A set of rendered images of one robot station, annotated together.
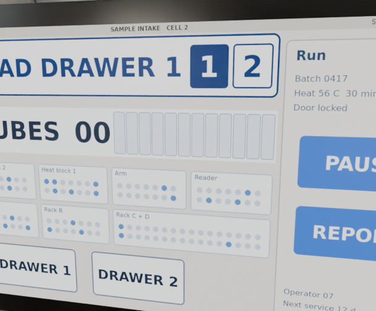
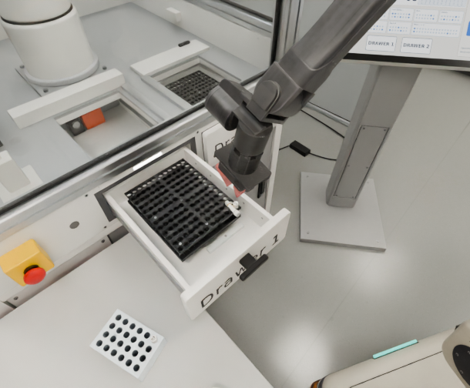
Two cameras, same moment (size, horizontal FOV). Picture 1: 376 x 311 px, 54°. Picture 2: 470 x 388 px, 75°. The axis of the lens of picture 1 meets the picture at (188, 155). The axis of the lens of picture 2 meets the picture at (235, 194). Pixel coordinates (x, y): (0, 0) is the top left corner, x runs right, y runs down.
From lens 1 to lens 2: 110 cm
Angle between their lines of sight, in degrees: 6
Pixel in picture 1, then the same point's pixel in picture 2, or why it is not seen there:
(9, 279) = (370, 48)
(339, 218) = not seen: outside the picture
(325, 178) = not seen: outside the picture
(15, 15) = not seen: outside the picture
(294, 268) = (465, 40)
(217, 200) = (446, 19)
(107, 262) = (407, 41)
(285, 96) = not seen: outside the picture
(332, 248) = not seen: outside the picture
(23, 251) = (377, 38)
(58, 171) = (397, 10)
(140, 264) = (417, 41)
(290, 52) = not seen: outside the picture
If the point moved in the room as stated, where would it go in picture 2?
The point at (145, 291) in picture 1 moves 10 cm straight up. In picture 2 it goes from (417, 50) to (433, 17)
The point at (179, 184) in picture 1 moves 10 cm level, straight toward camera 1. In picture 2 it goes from (436, 14) to (457, 28)
